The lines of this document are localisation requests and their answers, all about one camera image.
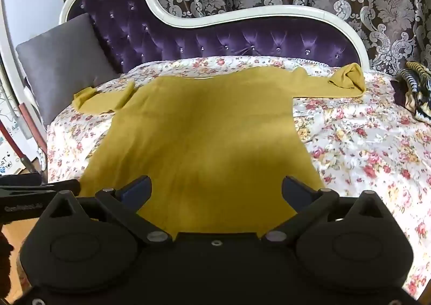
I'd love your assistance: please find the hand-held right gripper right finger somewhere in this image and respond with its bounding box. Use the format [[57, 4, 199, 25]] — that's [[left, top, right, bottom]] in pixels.
[[262, 176, 393, 248]]

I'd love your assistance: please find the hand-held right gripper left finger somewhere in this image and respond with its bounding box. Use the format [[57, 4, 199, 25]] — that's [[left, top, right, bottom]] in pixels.
[[49, 175, 173, 248]]

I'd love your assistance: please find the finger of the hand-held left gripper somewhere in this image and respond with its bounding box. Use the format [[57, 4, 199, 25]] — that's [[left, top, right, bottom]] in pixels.
[[37, 179, 81, 197]]

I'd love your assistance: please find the mustard yellow knit sweater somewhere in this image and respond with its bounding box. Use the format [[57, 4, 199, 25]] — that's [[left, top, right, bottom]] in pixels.
[[72, 63, 367, 235]]

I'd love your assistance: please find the red pole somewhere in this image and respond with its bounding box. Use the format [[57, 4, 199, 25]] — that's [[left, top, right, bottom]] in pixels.
[[0, 116, 26, 175]]

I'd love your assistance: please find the floral printed blanket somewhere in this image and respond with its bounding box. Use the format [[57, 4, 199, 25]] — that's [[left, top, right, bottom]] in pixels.
[[45, 55, 431, 296]]

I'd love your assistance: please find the grey cushion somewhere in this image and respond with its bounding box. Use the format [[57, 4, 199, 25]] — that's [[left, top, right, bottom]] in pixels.
[[16, 13, 120, 126]]

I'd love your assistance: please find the striped cloth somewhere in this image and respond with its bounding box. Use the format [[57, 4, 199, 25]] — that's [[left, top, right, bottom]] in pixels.
[[391, 60, 431, 124]]

